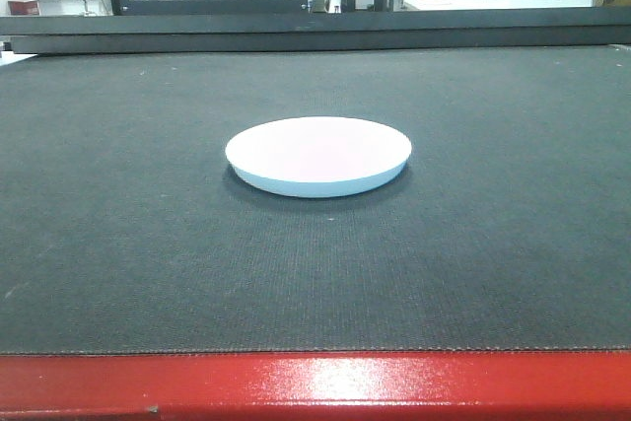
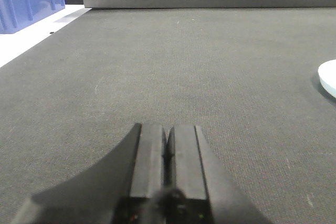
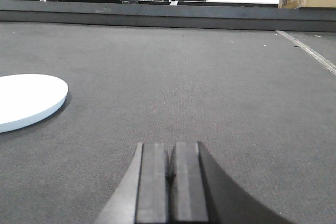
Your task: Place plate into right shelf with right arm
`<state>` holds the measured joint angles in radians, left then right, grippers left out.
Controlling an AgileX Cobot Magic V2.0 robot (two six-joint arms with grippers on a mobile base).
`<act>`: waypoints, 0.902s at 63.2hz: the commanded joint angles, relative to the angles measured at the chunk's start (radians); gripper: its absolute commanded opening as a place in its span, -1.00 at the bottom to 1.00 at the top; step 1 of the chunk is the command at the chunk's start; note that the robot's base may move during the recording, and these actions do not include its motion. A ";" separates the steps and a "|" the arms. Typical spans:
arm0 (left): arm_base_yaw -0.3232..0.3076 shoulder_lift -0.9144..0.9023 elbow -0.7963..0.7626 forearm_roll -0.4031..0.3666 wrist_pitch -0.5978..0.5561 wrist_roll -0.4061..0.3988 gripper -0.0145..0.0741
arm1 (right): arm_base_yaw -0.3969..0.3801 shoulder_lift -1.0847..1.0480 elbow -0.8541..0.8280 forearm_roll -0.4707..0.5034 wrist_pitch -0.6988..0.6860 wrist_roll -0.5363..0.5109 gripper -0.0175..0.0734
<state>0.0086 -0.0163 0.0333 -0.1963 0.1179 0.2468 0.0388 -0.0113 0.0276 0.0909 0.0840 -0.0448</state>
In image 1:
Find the dark grey stacked boards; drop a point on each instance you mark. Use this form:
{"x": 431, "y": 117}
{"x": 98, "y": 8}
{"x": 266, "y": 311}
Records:
{"x": 66, "y": 35}

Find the black woven table mat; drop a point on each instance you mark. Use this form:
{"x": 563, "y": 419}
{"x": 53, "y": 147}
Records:
{"x": 124, "y": 230}

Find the white round plate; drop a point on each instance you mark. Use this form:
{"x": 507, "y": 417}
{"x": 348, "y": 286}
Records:
{"x": 318, "y": 156}

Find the red table edge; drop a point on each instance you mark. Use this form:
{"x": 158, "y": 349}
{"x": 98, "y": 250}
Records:
{"x": 538, "y": 385}

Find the red waste bin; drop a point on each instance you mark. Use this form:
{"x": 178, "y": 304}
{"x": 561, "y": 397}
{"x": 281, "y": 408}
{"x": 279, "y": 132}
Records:
{"x": 23, "y": 7}

